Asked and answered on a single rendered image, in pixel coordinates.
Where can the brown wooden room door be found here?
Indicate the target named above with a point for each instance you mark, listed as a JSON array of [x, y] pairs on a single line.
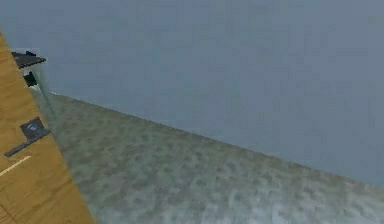
[[26, 180]]

